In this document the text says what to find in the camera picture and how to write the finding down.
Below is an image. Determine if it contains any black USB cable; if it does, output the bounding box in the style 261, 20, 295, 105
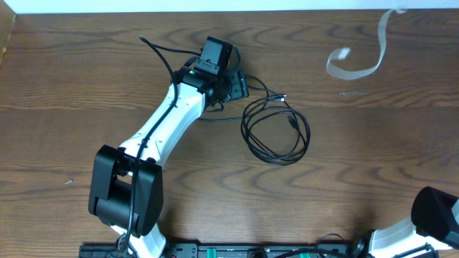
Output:
199, 74, 311, 166

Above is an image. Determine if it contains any white USB cable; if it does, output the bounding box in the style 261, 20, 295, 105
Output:
325, 6, 408, 81

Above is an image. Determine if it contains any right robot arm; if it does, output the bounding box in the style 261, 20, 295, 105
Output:
364, 186, 458, 258

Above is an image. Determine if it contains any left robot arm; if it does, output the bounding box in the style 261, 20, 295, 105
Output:
88, 66, 248, 257

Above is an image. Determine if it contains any cardboard side panel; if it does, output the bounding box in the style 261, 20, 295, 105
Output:
0, 0, 16, 64

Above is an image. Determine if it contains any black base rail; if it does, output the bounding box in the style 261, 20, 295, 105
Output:
78, 243, 354, 258

